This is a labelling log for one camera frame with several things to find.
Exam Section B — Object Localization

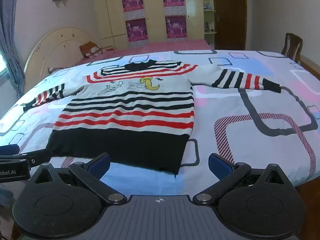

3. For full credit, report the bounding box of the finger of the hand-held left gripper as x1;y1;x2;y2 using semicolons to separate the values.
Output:
0;144;20;156
0;148;52;167

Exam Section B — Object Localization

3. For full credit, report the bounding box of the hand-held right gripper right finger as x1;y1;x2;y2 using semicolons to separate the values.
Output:
192;152;288;204

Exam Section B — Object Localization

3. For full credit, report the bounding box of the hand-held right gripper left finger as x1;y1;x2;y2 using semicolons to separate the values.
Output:
32;152;127;204

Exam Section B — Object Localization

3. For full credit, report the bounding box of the striped knit sweater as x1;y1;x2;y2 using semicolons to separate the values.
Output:
23;59;282;178

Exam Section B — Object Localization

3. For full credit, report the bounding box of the patterned white bed sheet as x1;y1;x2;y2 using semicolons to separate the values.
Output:
0;49;320;198

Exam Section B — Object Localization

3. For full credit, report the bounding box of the flat printed pillow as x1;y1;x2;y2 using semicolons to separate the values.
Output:
47;65;73;74

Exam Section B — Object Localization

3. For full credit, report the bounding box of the cream arched headboard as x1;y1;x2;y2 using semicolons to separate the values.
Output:
24;27;101;76

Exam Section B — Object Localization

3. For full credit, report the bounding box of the orange cartoon pillow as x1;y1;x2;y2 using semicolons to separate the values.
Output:
79;41;103;59

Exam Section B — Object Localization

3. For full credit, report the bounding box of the blue grey curtain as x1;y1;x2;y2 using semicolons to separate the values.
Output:
0;0;26;98

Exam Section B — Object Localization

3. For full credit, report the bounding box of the pink bed sheet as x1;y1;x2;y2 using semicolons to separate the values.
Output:
75;39;213;67

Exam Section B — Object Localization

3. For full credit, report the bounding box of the dark wooden chair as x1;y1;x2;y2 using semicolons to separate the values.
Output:
281;32;303;63

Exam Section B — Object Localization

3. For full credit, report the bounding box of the dark wooden door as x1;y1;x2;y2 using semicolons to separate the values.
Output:
212;0;248;51

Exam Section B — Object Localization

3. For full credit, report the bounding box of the cream open shelf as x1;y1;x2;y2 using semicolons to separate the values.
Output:
201;0;218;50

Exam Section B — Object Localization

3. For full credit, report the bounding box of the white paper sheet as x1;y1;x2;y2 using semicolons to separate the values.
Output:
186;0;197;18

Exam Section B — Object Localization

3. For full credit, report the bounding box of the cream wardrobe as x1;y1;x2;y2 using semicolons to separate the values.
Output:
89;0;206;48

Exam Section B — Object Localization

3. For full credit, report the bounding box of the wooden bed frame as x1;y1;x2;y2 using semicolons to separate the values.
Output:
296;54;320;78

